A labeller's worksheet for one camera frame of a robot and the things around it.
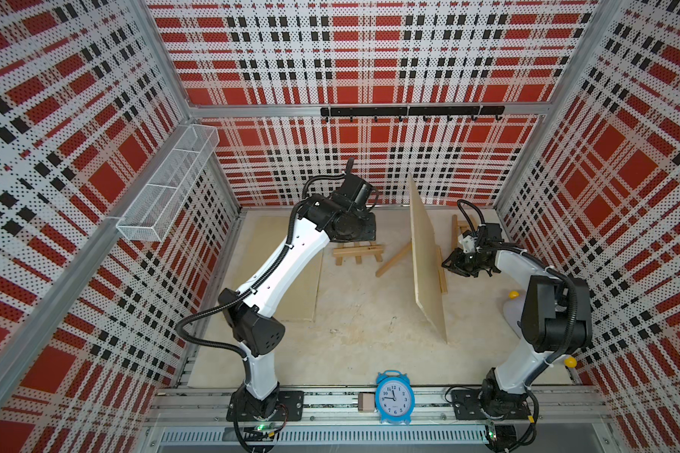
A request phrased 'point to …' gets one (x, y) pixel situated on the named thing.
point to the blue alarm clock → (395, 396)
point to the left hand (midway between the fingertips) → (371, 232)
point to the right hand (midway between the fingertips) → (449, 265)
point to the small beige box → (365, 402)
